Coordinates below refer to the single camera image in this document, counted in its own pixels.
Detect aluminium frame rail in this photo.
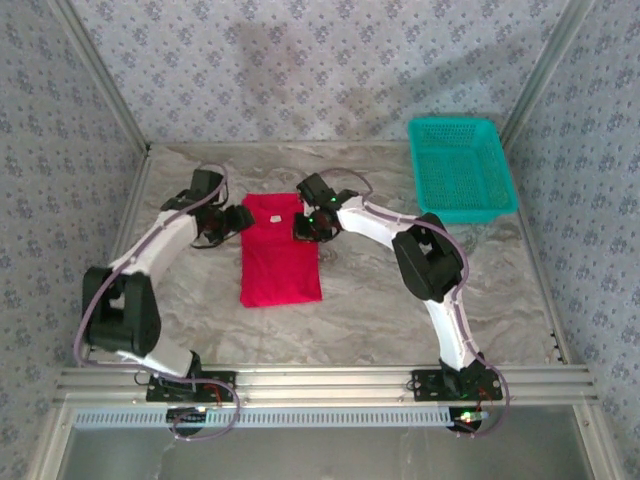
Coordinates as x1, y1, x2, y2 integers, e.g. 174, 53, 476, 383
53, 364, 600, 406

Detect grey metal sheet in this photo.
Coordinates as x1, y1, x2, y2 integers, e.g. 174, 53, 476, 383
54, 427, 601, 480

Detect aluminium table side rail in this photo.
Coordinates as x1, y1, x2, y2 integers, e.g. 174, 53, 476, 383
513, 209, 575, 366
77, 147, 154, 369

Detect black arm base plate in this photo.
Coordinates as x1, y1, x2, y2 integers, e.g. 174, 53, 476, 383
145, 370, 237, 404
410, 369, 504, 403

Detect red t-shirt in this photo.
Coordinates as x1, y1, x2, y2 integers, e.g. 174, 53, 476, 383
238, 193, 324, 310

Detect aluminium corner post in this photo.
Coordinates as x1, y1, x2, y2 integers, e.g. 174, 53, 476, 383
498, 0, 600, 146
47, 0, 153, 154

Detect grey slotted cable duct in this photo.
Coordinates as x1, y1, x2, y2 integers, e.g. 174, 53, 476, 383
72, 405, 454, 430

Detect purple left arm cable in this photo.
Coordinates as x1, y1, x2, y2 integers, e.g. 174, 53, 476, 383
73, 162, 242, 441

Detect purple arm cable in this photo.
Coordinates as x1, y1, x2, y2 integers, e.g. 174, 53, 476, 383
317, 167, 512, 441
73, 162, 242, 441

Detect teal plastic basket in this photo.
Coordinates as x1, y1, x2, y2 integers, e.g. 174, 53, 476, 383
406, 116, 519, 225

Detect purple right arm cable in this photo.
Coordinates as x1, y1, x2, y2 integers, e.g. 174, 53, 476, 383
317, 167, 512, 441

